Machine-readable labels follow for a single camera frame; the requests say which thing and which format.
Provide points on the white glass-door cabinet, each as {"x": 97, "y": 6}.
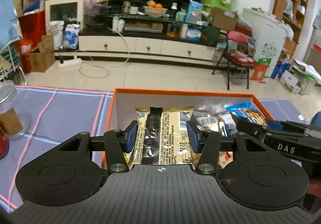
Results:
{"x": 71, "y": 11}

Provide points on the wooden bookshelf right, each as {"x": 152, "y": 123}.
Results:
{"x": 292, "y": 13}

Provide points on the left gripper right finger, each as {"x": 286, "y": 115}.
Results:
{"x": 207, "y": 144}

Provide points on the brown cardboard box floor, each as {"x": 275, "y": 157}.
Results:
{"x": 43, "y": 56}

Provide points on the fruit bowl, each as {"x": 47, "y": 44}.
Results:
{"x": 154, "y": 9}

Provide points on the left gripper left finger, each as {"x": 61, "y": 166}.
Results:
{"x": 117, "y": 142}

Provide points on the red folding chair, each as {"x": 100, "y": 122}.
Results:
{"x": 236, "y": 59}

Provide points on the clear glass jar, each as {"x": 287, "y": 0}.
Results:
{"x": 15, "y": 121}

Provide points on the blue snack bag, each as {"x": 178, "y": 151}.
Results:
{"x": 247, "y": 112}

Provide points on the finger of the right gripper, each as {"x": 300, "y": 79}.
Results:
{"x": 253, "y": 127}

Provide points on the white tv stand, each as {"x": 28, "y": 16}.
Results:
{"x": 137, "y": 37}

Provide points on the white power strip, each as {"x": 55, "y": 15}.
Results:
{"x": 70, "y": 63}

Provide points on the blue tissue box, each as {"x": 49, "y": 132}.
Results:
{"x": 193, "y": 7}

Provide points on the orange cardboard box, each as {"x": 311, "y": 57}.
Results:
{"x": 124, "y": 102}

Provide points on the beige snack packet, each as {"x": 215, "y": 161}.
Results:
{"x": 162, "y": 136}

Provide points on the blue star cloth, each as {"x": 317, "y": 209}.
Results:
{"x": 10, "y": 30}

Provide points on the white freezer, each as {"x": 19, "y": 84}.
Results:
{"x": 269, "y": 34}

